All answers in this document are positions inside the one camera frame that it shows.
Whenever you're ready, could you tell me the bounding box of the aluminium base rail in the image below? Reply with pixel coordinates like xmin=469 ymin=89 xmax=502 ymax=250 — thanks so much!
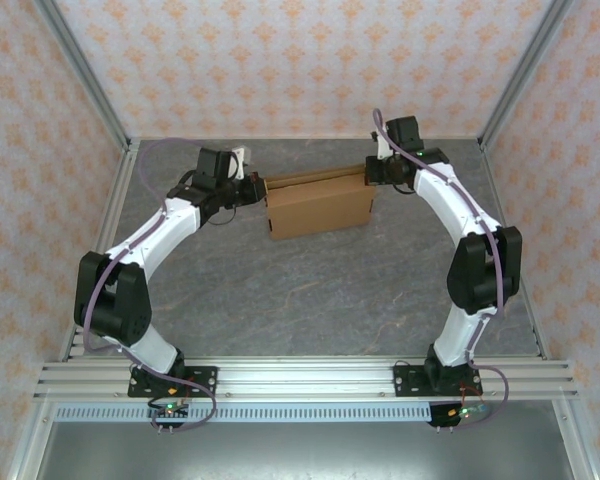
xmin=32 ymin=357 xmax=579 ymax=401

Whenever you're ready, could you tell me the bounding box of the grey slotted cable duct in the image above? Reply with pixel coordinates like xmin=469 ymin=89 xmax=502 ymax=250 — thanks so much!
xmin=53 ymin=403 xmax=491 ymax=424

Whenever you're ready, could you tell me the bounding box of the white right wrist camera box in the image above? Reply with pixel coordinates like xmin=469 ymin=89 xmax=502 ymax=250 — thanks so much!
xmin=371 ymin=127 xmax=391 ymax=161

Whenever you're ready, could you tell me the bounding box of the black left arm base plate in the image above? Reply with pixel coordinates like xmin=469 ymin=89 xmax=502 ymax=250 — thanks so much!
xmin=127 ymin=365 xmax=219 ymax=399

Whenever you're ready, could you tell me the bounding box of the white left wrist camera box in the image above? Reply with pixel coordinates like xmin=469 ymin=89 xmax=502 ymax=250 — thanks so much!
xmin=229 ymin=144 xmax=251 ymax=179

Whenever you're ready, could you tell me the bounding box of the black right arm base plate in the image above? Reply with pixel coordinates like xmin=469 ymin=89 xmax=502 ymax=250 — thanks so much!
xmin=392 ymin=363 xmax=484 ymax=400

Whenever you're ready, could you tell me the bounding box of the grey metal sheet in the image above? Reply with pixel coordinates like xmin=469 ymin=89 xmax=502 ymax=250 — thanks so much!
xmin=29 ymin=422 xmax=576 ymax=480

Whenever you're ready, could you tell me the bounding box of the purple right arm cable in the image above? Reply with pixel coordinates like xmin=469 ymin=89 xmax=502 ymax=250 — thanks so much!
xmin=371 ymin=107 xmax=510 ymax=431

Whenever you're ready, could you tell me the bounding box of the aluminium table side rail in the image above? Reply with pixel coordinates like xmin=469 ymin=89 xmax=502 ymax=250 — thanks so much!
xmin=59 ymin=139 xmax=141 ymax=361
xmin=479 ymin=139 xmax=551 ymax=361

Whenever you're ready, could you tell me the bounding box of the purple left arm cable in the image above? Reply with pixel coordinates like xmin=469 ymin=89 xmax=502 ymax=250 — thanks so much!
xmin=82 ymin=138 xmax=217 ymax=435

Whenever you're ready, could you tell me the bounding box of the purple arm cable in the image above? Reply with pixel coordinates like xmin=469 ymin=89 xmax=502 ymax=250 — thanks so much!
xmin=82 ymin=138 xmax=217 ymax=435
xmin=371 ymin=107 xmax=510 ymax=431

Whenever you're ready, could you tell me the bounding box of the brown cardboard box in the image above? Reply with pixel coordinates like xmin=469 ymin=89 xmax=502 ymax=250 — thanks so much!
xmin=263 ymin=164 xmax=376 ymax=242

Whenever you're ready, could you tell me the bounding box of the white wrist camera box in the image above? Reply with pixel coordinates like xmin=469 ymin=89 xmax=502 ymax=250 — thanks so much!
xmin=229 ymin=144 xmax=251 ymax=179
xmin=371 ymin=127 xmax=391 ymax=161

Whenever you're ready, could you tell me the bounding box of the aluminium frame post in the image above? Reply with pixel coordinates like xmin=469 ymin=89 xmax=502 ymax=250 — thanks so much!
xmin=32 ymin=0 xmax=134 ymax=151
xmin=479 ymin=0 xmax=574 ymax=151

